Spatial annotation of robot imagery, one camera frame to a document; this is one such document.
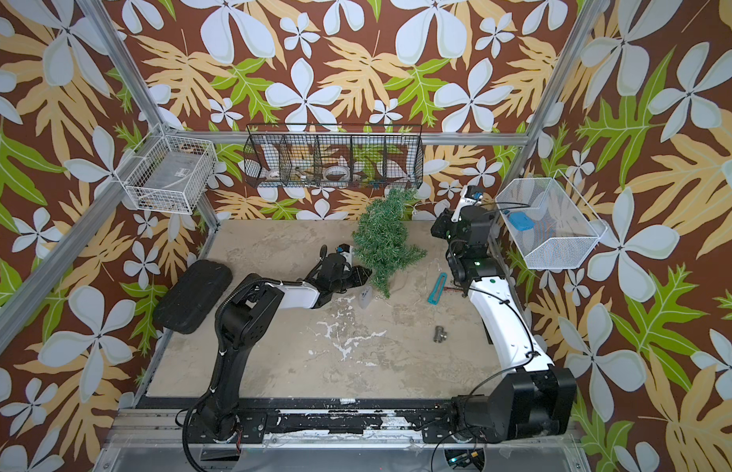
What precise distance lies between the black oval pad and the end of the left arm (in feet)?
1.23

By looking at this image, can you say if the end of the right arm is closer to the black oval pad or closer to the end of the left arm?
the end of the left arm

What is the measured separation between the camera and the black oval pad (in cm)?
90

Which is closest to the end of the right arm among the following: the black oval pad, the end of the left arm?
the end of the left arm

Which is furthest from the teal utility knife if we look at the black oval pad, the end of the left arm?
the black oval pad

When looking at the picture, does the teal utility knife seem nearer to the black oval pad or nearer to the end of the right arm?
the end of the right arm

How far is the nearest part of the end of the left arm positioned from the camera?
825mm

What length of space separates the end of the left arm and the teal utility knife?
0.26 m

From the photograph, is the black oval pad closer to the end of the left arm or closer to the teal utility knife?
the end of the left arm

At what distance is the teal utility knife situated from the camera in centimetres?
98

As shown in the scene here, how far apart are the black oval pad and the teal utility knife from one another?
72 centimetres
